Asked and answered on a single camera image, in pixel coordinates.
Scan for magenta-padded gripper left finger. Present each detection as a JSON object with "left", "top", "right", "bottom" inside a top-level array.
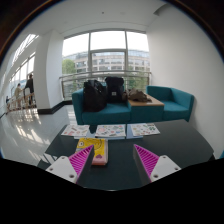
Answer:
[{"left": 45, "top": 144, "right": 96, "bottom": 188}]

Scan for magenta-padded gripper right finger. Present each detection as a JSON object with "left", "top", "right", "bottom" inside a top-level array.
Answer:
[{"left": 132, "top": 143, "right": 182, "bottom": 187}]

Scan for orange yellow pink printed towel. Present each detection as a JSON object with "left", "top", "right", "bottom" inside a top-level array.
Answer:
[{"left": 75, "top": 137, "right": 109, "bottom": 167}]

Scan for sticker sheet with red shapes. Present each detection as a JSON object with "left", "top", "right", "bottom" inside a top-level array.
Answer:
[{"left": 60, "top": 124, "right": 91, "bottom": 138}]

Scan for small colourful sticker sheet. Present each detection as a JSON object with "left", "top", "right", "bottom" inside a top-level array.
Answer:
[{"left": 130, "top": 122, "right": 161, "bottom": 137}]

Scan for sticker sheet with round shapes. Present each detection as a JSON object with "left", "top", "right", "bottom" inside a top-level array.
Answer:
[{"left": 94, "top": 124, "right": 127, "bottom": 139}]

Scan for teal sofa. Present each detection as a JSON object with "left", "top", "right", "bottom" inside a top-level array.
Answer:
[{"left": 71, "top": 85, "right": 195, "bottom": 126}]

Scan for brown jacket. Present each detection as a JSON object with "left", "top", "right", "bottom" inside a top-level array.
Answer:
[{"left": 123, "top": 87, "right": 153, "bottom": 103}]

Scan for large black backpack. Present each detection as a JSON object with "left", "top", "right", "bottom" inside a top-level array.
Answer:
[{"left": 82, "top": 79, "right": 109, "bottom": 113}]

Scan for person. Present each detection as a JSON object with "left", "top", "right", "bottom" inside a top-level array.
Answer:
[
  {"left": 25, "top": 73, "right": 35, "bottom": 102},
  {"left": 4, "top": 96, "right": 11, "bottom": 112},
  {"left": 13, "top": 83, "right": 23, "bottom": 108}
]

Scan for metal window railing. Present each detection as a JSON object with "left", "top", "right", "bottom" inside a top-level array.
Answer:
[{"left": 59, "top": 69, "right": 153, "bottom": 101}]

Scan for black backpack with label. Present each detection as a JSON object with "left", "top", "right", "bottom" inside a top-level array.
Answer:
[{"left": 104, "top": 76, "right": 126, "bottom": 104}]

